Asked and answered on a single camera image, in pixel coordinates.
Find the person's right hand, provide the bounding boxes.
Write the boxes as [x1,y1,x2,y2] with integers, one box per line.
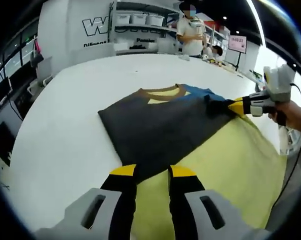
[267,100,299,128]

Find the metal shelving rack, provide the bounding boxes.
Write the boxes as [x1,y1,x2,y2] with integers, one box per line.
[110,0,231,55]

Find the group of ceiling spotlights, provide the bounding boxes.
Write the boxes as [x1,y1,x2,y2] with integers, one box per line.
[222,15,241,35]

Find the ceiling light strip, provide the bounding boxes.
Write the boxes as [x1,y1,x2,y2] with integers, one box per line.
[247,0,267,51]

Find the black monitor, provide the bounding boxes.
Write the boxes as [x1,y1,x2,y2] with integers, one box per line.
[0,76,13,100]

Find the yellow blue grey garment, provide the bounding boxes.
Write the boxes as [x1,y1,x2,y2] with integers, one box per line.
[97,84,288,240]

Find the black display stand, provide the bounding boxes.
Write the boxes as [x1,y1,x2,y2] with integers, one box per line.
[233,52,241,71]

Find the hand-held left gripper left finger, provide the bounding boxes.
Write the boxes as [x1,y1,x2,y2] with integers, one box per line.
[55,163,138,240]

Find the pink display screen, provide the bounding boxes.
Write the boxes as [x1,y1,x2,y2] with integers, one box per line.
[227,34,247,54]

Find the pile of small toys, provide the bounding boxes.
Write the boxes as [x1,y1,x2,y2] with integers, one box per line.
[201,53,239,74]

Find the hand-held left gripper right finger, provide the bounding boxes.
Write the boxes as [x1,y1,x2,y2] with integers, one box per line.
[168,164,244,240]

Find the white office chair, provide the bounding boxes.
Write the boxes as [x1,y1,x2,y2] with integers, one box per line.
[27,56,54,88]

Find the small green plant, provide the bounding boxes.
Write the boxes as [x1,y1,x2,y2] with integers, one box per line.
[249,69,264,84]

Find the grey hanging handbag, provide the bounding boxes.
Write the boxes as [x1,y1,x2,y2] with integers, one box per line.
[30,39,45,68]

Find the white storage bin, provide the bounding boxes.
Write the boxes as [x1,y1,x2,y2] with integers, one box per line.
[131,13,148,26]
[116,14,131,26]
[147,13,164,27]

